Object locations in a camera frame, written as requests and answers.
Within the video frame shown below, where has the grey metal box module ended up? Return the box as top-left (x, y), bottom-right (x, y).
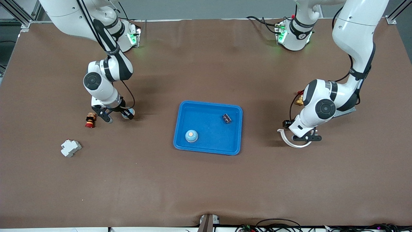
top-left (333, 106), bottom-right (357, 117)

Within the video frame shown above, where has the white circuit breaker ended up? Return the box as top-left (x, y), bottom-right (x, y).
top-left (61, 139), bottom-right (82, 158)

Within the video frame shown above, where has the blue plastic tray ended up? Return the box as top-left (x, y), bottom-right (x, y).
top-left (173, 101), bottom-right (243, 155)

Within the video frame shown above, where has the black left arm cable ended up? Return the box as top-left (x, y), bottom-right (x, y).
top-left (289, 53), bottom-right (358, 123)

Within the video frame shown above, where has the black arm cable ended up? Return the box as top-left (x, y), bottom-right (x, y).
top-left (289, 53), bottom-right (358, 123)
top-left (77, 0), bottom-right (136, 110)

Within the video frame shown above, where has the white half ring clamp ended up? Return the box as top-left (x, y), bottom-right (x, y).
top-left (277, 129), bottom-right (314, 149)

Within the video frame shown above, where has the red yellow black stacked switch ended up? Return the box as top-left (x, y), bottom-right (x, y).
top-left (85, 112), bottom-right (97, 129)

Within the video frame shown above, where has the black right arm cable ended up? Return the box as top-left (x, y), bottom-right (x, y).
top-left (77, 0), bottom-right (136, 110)

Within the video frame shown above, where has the black looped cable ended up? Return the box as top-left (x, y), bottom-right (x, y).
top-left (256, 218), bottom-right (302, 232)

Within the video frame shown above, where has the grey metal table bracket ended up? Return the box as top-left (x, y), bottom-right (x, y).
top-left (198, 214), bottom-right (220, 232)

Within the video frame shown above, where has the black cable bundle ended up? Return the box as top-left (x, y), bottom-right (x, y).
top-left (322, 223), bottom-right (412, 232)

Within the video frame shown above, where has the aluminium frame profile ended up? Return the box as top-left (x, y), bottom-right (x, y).
top-left (0, 0), bottom-right (42, 29)
top-left (386, 0), bottom-right (409, 25)

